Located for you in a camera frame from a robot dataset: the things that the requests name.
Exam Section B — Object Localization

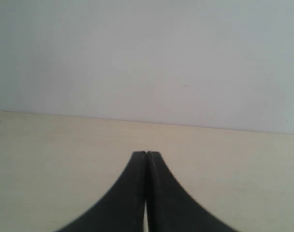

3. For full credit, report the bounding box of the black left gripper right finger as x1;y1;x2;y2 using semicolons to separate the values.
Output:
146;151;236;232

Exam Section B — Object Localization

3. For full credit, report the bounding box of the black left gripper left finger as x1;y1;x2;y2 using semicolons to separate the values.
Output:
59;151;147;232

